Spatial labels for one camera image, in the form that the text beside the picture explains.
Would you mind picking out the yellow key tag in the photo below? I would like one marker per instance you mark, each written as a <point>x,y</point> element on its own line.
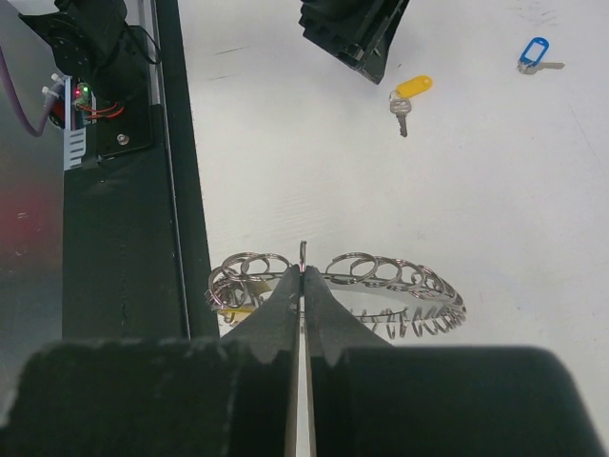
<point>257,294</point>

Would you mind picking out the left white cable duct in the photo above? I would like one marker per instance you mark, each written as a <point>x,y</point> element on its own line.
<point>75,141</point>

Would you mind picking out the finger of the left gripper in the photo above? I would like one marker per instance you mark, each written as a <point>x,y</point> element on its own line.
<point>369,34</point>

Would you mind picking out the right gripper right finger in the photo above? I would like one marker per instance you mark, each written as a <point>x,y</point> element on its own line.
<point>369,398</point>

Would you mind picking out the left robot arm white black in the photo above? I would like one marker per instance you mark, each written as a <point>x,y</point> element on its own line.
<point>93,42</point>

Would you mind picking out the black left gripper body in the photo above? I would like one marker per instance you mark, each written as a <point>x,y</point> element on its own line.
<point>338,27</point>

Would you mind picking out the blue tagged key on table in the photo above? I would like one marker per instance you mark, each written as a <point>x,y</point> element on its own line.
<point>532,57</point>

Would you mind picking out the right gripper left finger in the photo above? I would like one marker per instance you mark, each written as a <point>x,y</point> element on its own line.
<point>229,396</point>

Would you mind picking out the large metal keyring with rings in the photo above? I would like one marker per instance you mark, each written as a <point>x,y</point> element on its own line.
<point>393,297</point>

